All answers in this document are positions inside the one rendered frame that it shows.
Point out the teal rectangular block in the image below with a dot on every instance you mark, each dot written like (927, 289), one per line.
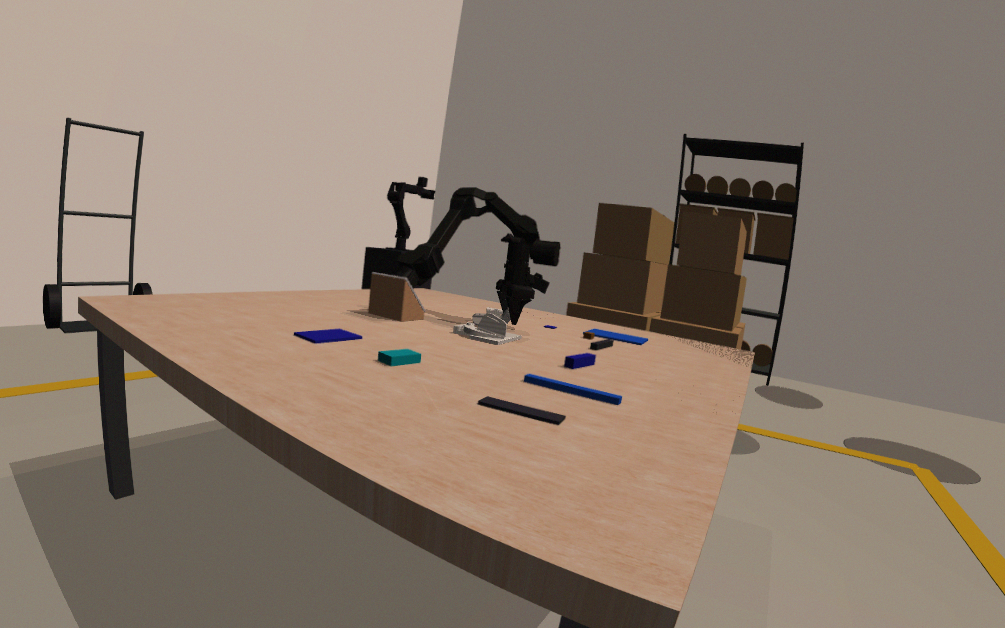
(399, 357)

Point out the long blue bar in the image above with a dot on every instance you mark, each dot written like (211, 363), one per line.
(573, 389)

